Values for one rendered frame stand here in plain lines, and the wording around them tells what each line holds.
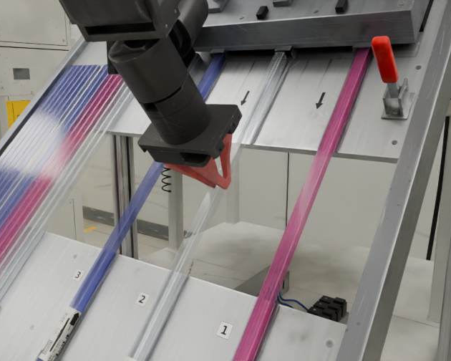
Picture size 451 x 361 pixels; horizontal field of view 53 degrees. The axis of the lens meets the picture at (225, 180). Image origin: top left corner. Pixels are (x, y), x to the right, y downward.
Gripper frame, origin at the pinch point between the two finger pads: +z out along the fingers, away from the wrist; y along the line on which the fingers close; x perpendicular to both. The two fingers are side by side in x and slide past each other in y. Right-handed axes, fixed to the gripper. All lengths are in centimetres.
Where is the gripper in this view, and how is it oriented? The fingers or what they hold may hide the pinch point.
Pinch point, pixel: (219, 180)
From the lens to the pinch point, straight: 54.0
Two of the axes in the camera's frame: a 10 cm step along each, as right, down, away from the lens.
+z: 3.7, 6.3, 6.8
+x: -4.2, 7.7, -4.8
